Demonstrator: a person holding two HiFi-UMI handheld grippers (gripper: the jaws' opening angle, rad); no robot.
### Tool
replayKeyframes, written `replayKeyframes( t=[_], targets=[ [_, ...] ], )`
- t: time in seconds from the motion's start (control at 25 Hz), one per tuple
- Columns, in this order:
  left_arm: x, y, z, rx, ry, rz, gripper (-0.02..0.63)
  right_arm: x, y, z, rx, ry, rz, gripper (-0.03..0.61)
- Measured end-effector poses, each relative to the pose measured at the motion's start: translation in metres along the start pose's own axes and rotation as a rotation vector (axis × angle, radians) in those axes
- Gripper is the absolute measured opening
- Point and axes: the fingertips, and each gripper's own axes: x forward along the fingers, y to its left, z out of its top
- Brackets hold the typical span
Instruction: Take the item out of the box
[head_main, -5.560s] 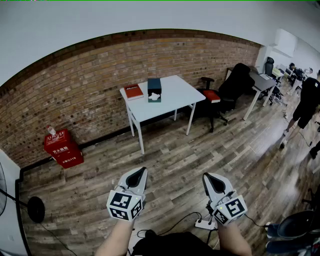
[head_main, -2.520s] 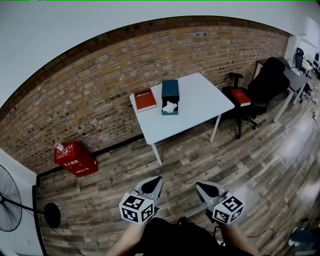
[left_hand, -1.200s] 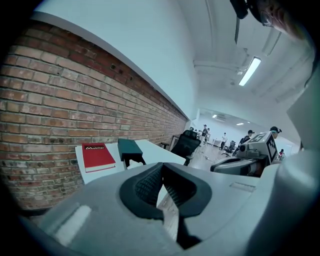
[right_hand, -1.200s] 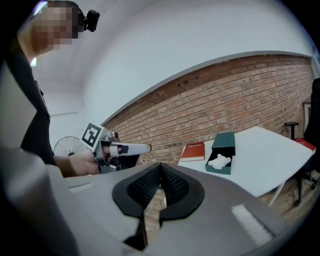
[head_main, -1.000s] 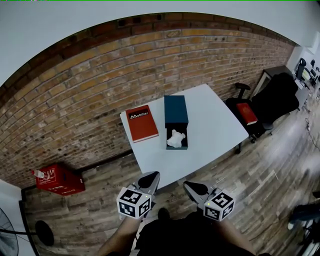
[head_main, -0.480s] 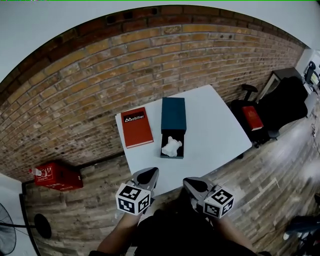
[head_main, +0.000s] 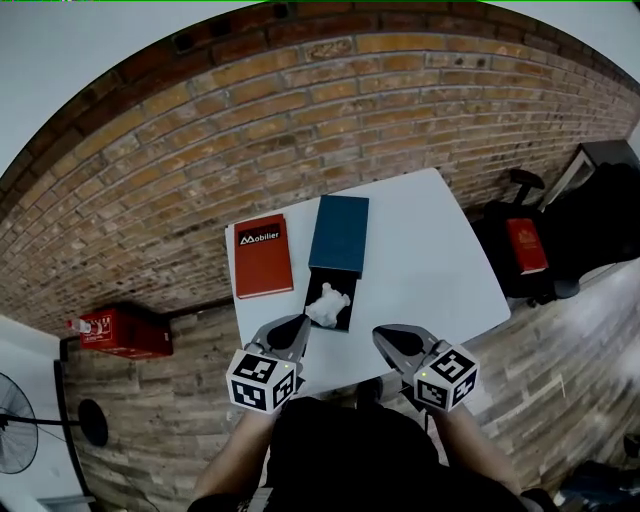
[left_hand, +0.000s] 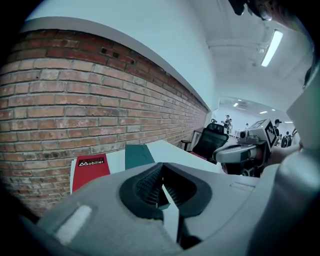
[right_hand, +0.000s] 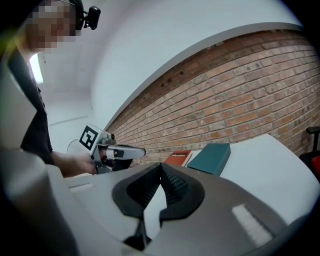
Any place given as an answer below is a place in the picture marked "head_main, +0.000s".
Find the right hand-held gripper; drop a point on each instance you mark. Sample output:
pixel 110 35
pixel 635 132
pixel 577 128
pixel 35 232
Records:
pixel 445 380

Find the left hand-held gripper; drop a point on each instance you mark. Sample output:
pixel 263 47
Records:
pixel 260 377

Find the white item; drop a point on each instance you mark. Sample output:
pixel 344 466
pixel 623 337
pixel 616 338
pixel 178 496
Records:
pixel 327 305

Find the black box drawer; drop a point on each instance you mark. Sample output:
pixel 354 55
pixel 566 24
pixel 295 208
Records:
pixel 345 312

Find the blue box sleeve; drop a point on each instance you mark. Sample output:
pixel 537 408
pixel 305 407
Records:
pixel 340 235

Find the person's right forearm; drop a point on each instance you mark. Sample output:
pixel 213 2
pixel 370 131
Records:
pixel 470 450

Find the person's left forearm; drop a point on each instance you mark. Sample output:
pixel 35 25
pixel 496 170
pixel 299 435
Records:
pixel 235 450

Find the red book with black label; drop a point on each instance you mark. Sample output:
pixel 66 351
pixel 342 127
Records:
pixel 262 265

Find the person's black clothing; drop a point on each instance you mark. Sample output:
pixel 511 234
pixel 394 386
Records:
pixel 350 460

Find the black office chair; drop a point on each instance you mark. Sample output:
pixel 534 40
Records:
pixel 500 250

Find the red book with gold print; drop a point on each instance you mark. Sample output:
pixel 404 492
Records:
pixel 526 247

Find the white and red extinguisher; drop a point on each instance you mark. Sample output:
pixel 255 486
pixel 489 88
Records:
pixel 79 326

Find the black bag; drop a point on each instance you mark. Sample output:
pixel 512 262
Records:
pixel 595 220

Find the dark object on floor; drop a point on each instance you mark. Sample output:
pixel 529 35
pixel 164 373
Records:
pixel 600 485

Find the black framed board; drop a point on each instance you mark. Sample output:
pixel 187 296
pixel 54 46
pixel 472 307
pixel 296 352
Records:
pixel 595 152

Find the black standing fan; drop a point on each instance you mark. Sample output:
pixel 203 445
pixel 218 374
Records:
pixel 15 425

